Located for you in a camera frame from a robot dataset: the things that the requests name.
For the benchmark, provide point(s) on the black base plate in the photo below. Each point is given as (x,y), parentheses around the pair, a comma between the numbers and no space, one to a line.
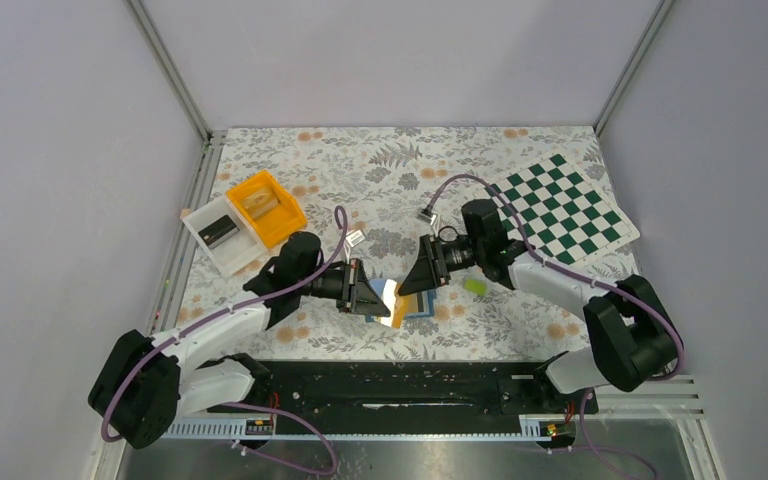
(409,401)

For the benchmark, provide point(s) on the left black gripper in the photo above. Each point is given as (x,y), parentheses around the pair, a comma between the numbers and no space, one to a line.
(351,286)

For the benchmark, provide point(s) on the green white chessboard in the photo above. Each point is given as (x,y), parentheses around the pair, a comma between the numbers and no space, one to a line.
(565,216)

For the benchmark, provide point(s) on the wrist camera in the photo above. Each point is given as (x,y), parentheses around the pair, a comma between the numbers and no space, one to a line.
(354,238)
(427,215)

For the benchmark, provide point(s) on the white plastic bin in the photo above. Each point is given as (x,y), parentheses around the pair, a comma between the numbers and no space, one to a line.
(238,251)

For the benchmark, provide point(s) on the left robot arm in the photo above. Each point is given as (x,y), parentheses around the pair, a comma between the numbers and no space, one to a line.
(149,382)

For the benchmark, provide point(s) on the floral table mat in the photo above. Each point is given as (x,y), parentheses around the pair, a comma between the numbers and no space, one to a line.
(383,177)

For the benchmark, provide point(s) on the gold credit card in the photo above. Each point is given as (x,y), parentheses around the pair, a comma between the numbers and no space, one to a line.
(396,303)
(421,305)

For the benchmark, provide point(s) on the orange plastic bin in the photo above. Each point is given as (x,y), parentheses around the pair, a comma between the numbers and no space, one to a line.
(280,223)

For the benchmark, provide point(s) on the item in orange bin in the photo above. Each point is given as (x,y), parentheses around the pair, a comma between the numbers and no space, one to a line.
(260,202)

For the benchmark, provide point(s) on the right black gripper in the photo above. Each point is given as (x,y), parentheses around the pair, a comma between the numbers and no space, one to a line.
(432,259)

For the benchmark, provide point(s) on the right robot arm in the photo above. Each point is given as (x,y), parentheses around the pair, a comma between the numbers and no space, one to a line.
(631,339)

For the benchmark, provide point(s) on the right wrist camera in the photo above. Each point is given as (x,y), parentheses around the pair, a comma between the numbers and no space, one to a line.
(427,215)

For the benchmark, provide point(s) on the blue card holder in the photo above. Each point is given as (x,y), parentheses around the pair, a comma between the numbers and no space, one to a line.
(414,306)

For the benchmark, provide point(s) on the lime green block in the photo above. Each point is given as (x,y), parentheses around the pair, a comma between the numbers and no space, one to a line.
(475,286)

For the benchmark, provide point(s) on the black item in white bin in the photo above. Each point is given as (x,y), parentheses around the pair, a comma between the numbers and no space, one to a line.
(218,231)

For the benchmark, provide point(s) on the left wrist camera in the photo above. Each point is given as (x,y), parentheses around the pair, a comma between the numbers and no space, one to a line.
(354,238)

